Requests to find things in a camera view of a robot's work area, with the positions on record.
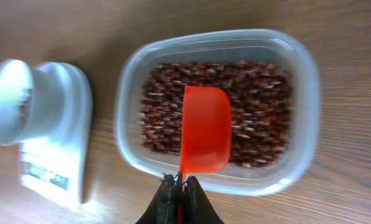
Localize white digital kitchen scale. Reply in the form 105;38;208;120
19;62;93;208

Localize clear plastic bean container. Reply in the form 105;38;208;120
114;28;322;197

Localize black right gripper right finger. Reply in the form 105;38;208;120
182;176;224;224

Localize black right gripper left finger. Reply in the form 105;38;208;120
136;174;181;224

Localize red azuki beans in container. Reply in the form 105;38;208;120
139;60;293;168

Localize orange plastic scoop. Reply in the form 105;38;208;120
177;86;232;224

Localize white round bowl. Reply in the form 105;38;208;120
0;59;63;145

